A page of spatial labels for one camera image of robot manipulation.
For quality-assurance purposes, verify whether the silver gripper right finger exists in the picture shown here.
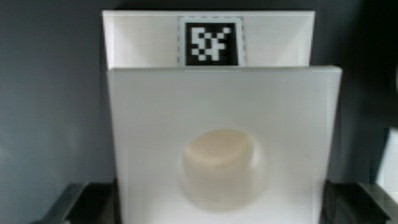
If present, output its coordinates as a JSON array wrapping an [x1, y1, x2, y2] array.
[[321, 181, 398, 224]]

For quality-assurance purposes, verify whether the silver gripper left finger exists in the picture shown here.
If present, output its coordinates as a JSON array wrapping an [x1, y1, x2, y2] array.
[[33, 182, 115, 224]]

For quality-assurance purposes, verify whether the white lamp base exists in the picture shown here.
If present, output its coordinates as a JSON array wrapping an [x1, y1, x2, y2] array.
[[103, 10, 341, 224]]

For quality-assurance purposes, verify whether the white L-shaped fence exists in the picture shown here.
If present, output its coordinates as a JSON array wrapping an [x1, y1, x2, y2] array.
[[376, 128, 398, 197]]

